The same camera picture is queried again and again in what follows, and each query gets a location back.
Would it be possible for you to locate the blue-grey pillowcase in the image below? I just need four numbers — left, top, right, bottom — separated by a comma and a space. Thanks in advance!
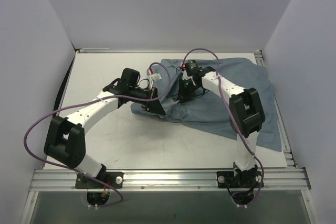
131, 58, 282, 152

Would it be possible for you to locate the white pillow yellow edge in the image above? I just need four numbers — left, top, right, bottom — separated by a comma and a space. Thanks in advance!
169, 98, 179, 105

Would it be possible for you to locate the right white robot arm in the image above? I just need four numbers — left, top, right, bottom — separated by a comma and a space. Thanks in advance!
178, 60, 266, 187

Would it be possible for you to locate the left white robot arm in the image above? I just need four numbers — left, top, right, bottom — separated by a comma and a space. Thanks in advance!
44, 68, 165, 188

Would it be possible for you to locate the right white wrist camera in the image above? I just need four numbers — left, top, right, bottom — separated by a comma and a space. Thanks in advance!
182, 71, 196, 86

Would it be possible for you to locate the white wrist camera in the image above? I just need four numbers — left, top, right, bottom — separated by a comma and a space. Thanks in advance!
147, 73, 162, 82
182, 71, 196, 86

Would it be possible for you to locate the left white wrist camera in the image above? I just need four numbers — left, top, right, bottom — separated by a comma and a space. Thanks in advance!
147, 73, 162, 82

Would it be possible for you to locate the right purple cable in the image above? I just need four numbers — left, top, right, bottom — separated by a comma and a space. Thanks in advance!
180, 48, 265, 206

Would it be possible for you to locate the back aluminium rail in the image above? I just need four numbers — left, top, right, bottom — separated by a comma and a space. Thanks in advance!
76, 48, 111, 54

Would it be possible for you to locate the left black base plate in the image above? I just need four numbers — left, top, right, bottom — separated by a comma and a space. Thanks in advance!
75, 169, 124, 189

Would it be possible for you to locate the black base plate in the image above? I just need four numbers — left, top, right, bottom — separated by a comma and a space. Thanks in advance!
75, 169, 124, 189
216, 166, 264, 189

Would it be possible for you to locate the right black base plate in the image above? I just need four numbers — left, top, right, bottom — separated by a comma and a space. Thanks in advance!
216, 166, 264, 189

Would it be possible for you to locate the front aluminium rail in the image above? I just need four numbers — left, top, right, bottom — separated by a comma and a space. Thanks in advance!
29, 168, 311, 193

